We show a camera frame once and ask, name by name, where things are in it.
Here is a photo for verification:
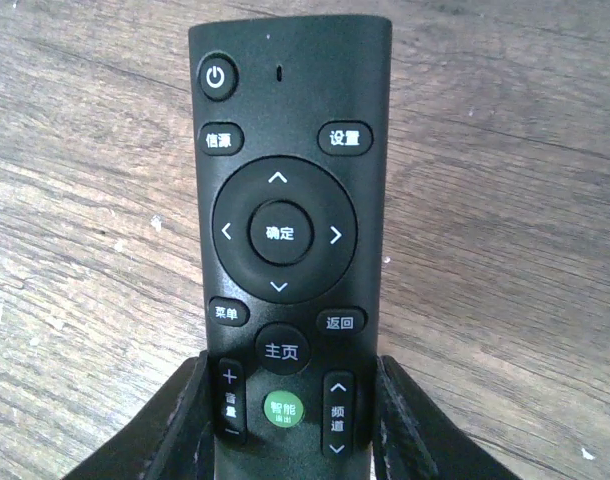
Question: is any black remote control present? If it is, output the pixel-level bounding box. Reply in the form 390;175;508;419
188;14;392;479

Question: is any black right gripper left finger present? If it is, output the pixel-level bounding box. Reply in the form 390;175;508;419
65;351;215;480

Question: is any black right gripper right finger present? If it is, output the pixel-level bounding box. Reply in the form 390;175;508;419
372;355;518;480

